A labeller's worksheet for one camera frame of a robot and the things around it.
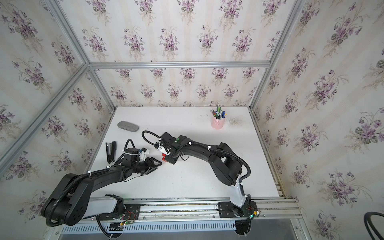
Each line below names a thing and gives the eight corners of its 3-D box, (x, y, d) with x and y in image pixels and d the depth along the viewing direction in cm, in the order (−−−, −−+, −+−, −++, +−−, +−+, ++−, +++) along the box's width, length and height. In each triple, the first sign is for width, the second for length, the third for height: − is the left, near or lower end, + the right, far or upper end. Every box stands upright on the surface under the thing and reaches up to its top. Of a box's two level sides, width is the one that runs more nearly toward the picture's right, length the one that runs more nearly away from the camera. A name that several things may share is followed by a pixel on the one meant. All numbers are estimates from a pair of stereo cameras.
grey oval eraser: (117, 128, 109) (115, 125, 106) (121, 122, 112) (119, 119, 109) (136, 132, 106) (135, 129, 104) (139, 127, 110) (138, 124, 107)
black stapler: (107, 163, 91) (104, 161, 89) (107, 145, 100) (105, 142, 98) (116, 161, 93) (114, 159, 90) (116, 143, 101) (114, 140, 99)
